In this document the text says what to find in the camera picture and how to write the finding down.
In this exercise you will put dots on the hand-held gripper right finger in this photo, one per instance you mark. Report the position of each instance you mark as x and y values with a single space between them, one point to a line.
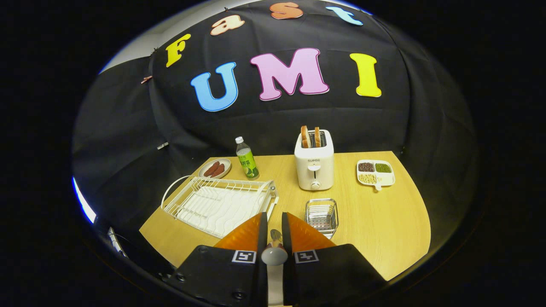
337 273

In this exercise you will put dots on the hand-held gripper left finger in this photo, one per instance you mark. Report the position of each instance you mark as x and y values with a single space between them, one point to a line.
222 273

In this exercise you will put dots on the small grey dish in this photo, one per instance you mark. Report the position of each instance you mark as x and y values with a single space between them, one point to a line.
227 163

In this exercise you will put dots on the brown sausage piece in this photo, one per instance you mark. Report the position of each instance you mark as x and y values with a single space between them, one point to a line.
218 171
211 169

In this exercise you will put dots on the white toaster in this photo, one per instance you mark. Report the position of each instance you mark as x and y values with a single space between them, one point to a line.
314 170

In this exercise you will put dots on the white divided bean tray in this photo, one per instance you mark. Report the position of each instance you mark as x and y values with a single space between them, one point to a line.
386 180

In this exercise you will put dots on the green label drink bottle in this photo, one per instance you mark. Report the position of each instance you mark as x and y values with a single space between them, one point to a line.
247 162

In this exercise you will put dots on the silver clip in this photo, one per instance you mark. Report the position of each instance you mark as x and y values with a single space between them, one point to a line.
162 146

